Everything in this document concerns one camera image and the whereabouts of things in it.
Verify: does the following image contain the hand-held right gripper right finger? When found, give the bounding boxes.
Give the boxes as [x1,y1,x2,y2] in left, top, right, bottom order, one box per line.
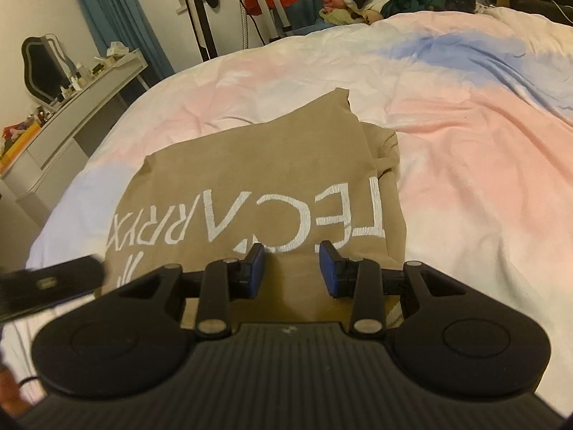
[318,239,476,339]

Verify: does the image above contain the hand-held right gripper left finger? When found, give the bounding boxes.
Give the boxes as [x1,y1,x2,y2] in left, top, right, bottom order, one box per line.
[103,242,266,339]

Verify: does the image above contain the tan printed t-shirt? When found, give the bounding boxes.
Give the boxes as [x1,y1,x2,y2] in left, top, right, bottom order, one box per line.
[96,87,409,330]

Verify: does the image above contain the person's left hand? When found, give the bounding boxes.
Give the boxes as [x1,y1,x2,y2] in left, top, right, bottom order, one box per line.
[0,363,28,418]

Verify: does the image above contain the yellow storage box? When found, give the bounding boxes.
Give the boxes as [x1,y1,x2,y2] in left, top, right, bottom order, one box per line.
[0,119,42,163]

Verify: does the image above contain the white dressing table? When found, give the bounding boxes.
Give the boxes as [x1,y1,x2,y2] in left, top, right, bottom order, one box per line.
[0,49,149,216]

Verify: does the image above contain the pastel tie-dye blanket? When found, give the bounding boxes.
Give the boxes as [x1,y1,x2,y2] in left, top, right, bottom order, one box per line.
[0,9,573,417]

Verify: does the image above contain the group of cosmetic bottles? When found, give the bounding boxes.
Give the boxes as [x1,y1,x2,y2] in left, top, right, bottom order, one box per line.
[57,56,114,100]

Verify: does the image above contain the wavy black-framed mirror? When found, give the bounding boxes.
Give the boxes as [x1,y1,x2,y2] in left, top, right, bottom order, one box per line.
[21,33,73,105]

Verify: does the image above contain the white tissue box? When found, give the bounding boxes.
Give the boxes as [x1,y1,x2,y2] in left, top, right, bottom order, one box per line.
[105,41,131,60]

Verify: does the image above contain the white black-edged appliance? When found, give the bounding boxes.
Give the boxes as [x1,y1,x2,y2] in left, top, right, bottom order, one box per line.
[186,0,252,62]

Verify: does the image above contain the narrow blue curtain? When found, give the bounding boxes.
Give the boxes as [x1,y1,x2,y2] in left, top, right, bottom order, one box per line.
[65,0,176,82]

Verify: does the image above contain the black headboard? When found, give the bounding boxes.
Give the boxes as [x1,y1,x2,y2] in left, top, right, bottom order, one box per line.
[461,0,573,26]

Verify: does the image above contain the black cable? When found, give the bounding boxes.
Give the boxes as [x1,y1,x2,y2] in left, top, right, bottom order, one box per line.
[17,375,44,402]

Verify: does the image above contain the white cable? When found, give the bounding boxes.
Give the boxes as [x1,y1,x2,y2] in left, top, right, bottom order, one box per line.
[550,0,573,26]

